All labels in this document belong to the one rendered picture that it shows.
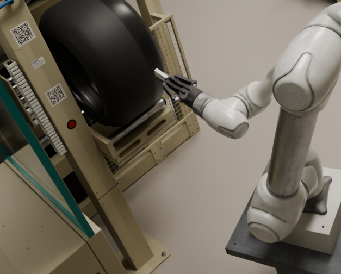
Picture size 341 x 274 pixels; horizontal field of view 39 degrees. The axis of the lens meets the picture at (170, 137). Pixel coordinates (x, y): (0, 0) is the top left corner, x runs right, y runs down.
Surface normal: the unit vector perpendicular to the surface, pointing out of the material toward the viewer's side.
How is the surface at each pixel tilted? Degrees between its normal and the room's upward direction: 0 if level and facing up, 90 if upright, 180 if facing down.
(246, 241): 0
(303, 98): 84
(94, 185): 90
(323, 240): 90
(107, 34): 48
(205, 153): 0
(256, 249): 0
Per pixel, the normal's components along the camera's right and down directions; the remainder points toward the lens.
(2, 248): -0.27, -0.73
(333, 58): 0.52, -0.22
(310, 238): -0.47, 0.67
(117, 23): 0.25, -0.27
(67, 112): 0.63, 0.35
